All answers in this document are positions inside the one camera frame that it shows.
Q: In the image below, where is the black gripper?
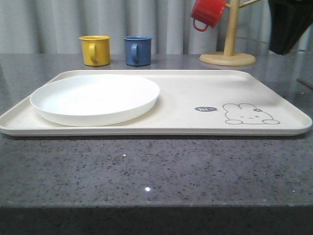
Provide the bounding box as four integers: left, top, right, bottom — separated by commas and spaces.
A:
268, 0, 313, 55

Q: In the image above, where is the white round plate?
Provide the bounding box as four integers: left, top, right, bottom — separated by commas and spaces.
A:
30, 74, 160, 127

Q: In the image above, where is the wooden mug tree stand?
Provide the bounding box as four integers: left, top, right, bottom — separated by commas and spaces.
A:
199, 0, 260, 66

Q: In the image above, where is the blue enamel mug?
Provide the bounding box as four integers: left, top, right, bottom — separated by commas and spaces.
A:
124, 35, 152, 67

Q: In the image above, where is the yellow enamel mug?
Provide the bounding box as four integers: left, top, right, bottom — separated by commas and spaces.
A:
79, 35, 111, 67

